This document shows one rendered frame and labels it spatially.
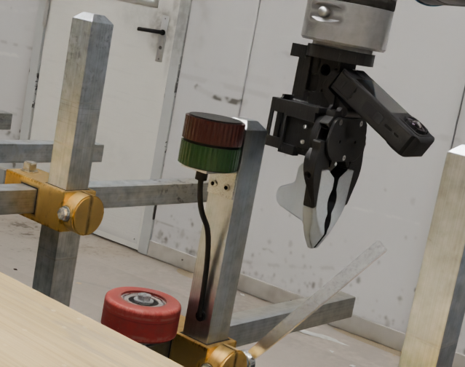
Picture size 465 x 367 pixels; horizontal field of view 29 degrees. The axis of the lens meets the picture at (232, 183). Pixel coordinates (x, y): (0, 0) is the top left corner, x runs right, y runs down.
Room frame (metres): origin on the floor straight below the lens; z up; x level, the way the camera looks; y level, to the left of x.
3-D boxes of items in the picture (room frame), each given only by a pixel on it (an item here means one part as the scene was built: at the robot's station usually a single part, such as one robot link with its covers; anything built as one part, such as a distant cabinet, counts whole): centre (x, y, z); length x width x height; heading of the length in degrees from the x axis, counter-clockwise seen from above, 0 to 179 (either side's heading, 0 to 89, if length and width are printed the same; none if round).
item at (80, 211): (1.10, 0.21, 0.95); 0.13 x 0.06 x 0.05; 52
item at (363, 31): (0.96, -0.08, 1.22); 0.10 x 0.09 x 0.05; 142
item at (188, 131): (0.89, 0.03, 1.10); 0.06 x 0.06 x 0.02
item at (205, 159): (0.89, 0.03, 1.07); 0.06 x 0.06 x 0.02
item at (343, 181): (0.98, -0.09, 1.03); 0.06 x 0.03 x 0.09; 52
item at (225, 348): (0.94, 0.02, 0.85); 0.13 x 0.06 x 0.05; 52
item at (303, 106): (0.97, -0.08, 1.13); 0.09 x 0.08 x 0.12; 52
